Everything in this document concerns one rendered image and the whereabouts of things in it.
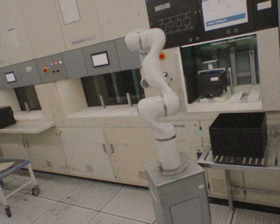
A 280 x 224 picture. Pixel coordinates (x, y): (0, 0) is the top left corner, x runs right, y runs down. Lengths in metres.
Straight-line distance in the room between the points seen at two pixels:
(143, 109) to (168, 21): 0.91
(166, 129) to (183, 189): 0.34
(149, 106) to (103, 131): 1.40
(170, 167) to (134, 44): 0.70
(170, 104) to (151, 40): 0.37
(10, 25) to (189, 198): 2.71
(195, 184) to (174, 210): 0.18
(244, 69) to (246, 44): 0.49
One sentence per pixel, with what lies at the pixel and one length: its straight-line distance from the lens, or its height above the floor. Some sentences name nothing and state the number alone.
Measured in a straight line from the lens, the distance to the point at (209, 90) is 2.19.
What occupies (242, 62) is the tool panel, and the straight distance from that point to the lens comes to 2.75.
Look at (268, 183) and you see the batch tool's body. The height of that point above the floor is 0.27.
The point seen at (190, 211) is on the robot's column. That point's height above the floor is 0.54.
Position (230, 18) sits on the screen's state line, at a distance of 1.83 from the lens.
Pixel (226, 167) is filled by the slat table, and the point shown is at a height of 0.74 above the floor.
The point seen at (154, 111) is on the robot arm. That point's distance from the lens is 1.24.
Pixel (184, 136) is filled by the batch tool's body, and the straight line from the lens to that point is 2.12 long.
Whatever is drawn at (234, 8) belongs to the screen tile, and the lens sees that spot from 1.83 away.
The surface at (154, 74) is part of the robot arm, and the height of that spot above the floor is 1.30.
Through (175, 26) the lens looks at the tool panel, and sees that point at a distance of 1.94.
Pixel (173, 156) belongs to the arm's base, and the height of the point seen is 0.85.
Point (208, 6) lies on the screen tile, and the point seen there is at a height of 1.63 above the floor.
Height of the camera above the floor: 1.44
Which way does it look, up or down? 14 degrees down
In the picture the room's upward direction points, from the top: 12 degrees counter-clockwise
